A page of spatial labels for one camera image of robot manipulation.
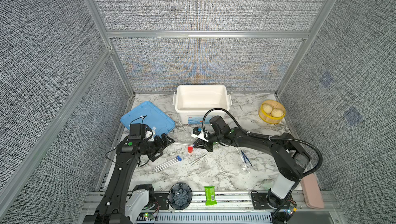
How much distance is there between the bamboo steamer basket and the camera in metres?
1.02

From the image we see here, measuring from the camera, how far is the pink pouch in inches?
28.6

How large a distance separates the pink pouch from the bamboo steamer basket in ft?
1.22

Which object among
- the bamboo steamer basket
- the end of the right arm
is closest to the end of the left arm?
the end of the right arm

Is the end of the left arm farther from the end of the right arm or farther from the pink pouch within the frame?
the pink pouch
